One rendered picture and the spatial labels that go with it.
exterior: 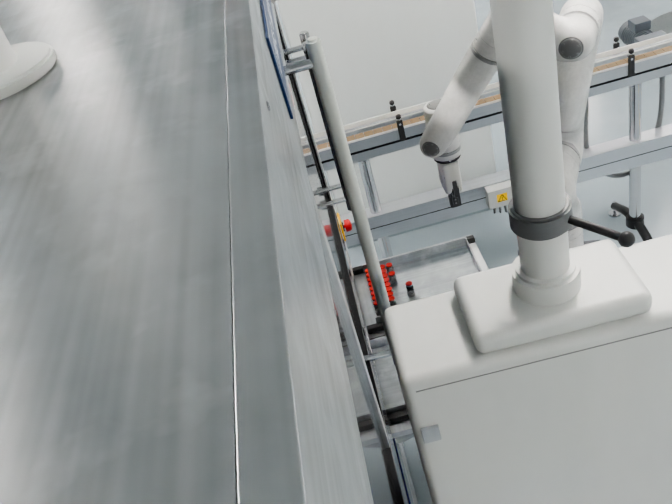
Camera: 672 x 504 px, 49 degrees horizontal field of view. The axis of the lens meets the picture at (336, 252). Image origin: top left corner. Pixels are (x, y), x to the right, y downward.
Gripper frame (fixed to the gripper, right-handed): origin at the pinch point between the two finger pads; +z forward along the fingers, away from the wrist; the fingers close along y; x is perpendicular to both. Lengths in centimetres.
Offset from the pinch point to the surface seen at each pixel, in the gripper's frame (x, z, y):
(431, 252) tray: -9.2, 21.0, -5.7
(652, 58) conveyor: 99, 17, -82
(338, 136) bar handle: -29, -65, 67
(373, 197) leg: -20, 47, -86
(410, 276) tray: -17.9, 22.1, 1.7
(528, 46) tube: -5, -88, 101
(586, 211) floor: 84, 110, -119
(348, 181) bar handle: -29, -56, 67
